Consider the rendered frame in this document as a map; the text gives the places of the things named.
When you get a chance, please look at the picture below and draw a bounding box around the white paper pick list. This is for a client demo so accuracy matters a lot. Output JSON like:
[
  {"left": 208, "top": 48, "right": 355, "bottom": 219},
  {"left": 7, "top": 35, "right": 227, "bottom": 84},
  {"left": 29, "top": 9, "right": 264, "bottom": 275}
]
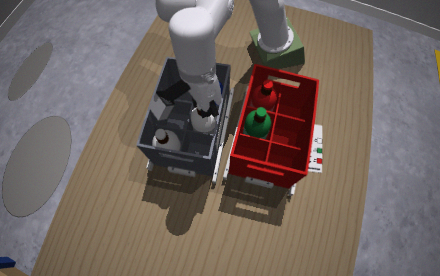
[{"left": 308, "top": 124, "right": 322, "bottom": 173}]

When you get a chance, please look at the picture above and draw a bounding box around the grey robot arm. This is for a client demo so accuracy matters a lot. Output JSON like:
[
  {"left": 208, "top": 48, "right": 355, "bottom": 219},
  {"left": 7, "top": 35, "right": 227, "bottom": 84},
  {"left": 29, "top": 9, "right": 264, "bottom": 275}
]
[{"left": 149, "top": 0, "right": 294, "bottom": 121}]

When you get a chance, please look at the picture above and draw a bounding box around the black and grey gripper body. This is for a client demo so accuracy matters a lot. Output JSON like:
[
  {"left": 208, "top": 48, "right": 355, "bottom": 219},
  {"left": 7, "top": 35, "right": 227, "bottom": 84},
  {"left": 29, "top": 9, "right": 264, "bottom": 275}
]
[{"left": 181, "top": 72, "right": 222, "bottom": 112}]

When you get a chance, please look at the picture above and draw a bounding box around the green bottle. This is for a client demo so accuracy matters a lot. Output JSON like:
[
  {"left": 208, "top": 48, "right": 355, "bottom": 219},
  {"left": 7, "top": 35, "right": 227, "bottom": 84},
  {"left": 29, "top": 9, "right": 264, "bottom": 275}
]
[{"left": 243, "top": 107, "right": 271, "bottom": 139}]

